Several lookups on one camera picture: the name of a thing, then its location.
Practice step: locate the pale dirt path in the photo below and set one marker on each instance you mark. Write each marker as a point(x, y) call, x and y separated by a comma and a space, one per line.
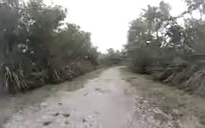
point(101, 100)

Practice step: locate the row of trees and bushes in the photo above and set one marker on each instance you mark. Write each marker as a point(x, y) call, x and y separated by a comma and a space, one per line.
point(176, 50)
point(33, 50)

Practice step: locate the grass verge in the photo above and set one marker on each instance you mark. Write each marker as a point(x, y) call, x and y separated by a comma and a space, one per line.
point(170, 103)

